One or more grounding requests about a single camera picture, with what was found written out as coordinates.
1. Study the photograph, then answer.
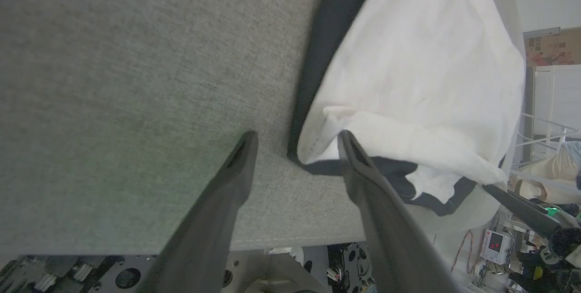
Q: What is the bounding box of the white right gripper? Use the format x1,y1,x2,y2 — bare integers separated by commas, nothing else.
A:
482,184,581,262

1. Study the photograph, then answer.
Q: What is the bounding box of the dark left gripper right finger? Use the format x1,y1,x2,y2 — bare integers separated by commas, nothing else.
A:
337,130,464,293

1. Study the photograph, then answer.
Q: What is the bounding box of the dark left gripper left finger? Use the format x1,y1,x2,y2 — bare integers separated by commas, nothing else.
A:
136,131,259,293

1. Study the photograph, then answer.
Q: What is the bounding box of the white and black shirt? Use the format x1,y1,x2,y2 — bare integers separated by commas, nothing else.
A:
287,0,527,217

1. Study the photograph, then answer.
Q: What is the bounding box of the white red display device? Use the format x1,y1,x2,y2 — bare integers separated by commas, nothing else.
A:
481,229,513,265

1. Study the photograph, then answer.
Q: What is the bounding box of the beige stuffed fabric item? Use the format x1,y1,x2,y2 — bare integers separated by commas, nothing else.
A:
508,141,581,205

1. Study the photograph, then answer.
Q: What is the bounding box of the white metal rack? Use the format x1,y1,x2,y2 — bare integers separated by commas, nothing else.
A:
522,64,581,163

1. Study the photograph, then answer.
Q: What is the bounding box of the brown printed cardboard box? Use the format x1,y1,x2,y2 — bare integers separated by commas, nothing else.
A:
524,28,581,67

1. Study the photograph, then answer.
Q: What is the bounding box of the thin red cable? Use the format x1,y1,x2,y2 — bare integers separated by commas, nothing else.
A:
452,230,475,273

